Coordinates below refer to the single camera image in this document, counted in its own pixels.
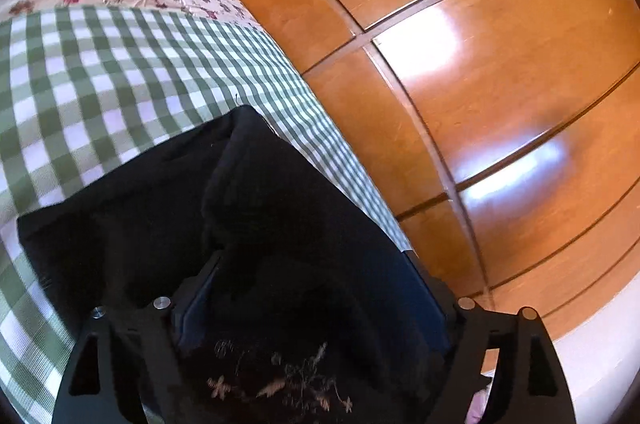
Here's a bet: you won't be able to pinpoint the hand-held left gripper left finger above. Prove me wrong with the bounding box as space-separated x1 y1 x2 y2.
52 250 225 424

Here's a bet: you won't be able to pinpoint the black pants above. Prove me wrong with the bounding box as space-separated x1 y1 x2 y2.
17 104 454 424

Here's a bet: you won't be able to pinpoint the green checkered bed sheet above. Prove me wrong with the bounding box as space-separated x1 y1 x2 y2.
0 3 414 424

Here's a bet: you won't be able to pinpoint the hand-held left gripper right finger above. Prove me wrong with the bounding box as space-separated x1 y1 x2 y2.
403 249 574 424

